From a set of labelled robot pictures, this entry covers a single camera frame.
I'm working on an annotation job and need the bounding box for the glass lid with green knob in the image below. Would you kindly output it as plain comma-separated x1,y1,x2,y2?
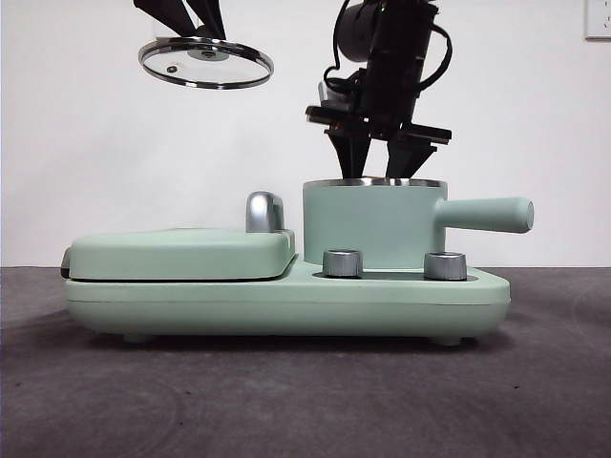
137,35,276,91

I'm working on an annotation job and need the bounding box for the silver control knob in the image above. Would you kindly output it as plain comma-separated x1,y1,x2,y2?
423,251,468,281
322,248,364,279

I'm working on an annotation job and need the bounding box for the mint green breakfast machine base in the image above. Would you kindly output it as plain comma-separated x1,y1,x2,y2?
64,252,511,347

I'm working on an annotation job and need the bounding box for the mint green griddle cover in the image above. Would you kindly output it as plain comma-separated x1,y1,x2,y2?
60,227,297,282

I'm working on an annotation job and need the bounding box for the mint green pot with handle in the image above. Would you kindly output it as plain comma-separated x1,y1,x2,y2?
302,177,535,268

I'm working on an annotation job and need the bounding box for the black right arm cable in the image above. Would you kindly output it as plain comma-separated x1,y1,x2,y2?
417,21,453,92
323,0,367,94

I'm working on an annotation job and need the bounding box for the chrome griddle cover handle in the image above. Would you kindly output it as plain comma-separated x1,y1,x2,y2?
244,191,287,236

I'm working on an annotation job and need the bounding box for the white wall socket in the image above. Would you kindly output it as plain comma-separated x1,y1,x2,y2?
584,0,611,40

